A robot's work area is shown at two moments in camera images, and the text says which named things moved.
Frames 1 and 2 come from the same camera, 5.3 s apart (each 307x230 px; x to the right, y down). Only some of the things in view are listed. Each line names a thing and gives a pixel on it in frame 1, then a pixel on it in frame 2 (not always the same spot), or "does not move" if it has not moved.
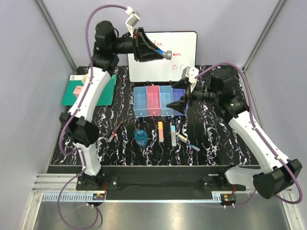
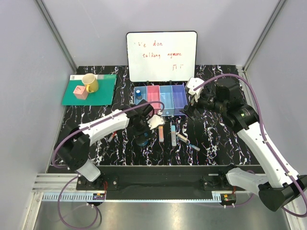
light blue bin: x=166 y=94 does not move
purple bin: x=177 y=94 does not move
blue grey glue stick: x=167 y=54 -> x=138 y=94
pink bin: x=153 y=100 does not move
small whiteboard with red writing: x=183 y=46 does not move
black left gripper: x=140 y=53 -> x=136 y=133
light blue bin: x=140 y=101 does not move
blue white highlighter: x=173 y=129 does not move
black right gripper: x=180 y=105 -> x=188 y=109
